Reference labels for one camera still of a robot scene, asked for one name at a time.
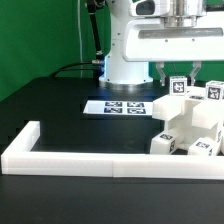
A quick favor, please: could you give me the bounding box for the white chair seat part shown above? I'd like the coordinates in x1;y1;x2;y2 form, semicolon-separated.
165;116;224;156

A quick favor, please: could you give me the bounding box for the white thin cable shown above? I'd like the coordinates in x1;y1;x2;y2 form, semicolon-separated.
77;0;84;79

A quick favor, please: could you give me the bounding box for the white chair back part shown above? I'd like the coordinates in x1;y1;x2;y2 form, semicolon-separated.
152;86;224;129

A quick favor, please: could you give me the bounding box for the white U-shaped fence frame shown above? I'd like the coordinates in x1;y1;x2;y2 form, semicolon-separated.
1;121;224;180

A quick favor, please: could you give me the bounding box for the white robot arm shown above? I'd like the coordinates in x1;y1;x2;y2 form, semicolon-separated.
86;0;224;86

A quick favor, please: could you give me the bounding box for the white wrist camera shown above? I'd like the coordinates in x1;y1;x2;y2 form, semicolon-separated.
129;0;171;17

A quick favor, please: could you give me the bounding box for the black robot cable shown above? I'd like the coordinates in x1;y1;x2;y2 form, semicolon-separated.
49;61;105;78

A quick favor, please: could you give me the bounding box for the white tag sheet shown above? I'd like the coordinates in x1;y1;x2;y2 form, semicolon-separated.
83;100;153;116

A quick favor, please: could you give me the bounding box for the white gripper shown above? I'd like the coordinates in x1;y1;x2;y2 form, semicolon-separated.
123;16;224;86

